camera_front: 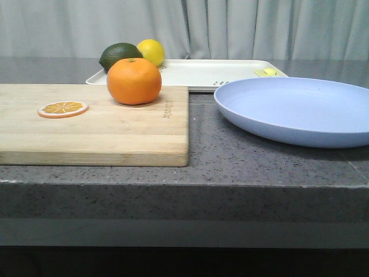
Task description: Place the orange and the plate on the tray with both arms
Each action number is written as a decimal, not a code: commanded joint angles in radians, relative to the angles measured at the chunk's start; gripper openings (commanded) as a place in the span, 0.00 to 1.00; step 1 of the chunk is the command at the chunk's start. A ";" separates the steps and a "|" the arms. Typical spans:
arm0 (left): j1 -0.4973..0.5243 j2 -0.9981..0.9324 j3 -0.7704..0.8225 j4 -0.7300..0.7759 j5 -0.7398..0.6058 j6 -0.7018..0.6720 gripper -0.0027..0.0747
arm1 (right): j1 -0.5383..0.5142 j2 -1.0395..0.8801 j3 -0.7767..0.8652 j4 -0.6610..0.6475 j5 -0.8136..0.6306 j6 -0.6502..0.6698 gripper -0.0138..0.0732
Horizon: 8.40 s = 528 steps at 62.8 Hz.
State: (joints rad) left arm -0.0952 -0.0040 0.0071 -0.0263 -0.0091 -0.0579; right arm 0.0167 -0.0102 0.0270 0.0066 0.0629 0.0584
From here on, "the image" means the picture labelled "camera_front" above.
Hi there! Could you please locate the whole orange fruit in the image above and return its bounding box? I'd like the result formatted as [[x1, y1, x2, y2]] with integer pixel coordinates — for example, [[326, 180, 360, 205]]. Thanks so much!
[[107, 58, 162, 105]]

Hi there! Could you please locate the light blue round plate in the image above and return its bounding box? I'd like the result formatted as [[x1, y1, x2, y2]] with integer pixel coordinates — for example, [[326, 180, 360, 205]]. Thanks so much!
[[214, 77, 368, 148]]

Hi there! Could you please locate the cream rectangular tray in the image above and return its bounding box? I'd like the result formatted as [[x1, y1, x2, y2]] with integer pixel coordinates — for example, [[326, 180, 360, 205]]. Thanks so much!
[[85, 59, 289, 93]]

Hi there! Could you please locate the yellow utensil on tray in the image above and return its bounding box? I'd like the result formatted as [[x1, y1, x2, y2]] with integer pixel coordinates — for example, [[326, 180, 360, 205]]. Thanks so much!
[[254, 68, 280, 77]]

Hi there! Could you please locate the wooden cutting board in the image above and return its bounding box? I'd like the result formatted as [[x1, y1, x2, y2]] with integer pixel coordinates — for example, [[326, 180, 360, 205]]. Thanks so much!
[[1, 84, 189, 167]]

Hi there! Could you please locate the yellow lemon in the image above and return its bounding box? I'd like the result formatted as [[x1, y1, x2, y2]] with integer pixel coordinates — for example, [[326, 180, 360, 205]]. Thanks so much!
[[137, 39, 165, 66]]

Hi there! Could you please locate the green lime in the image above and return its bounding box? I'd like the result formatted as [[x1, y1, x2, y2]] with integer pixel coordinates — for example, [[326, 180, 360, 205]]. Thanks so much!
[[99, 42, 143, 73]]

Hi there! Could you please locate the orange slice piece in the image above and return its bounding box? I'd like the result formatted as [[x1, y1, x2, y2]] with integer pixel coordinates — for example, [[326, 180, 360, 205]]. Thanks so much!
[[37, 100, 89, 119]]

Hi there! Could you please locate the grey curtain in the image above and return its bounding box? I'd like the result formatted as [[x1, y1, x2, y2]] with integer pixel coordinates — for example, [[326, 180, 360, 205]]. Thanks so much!
[[1, 1, 368, 61]]

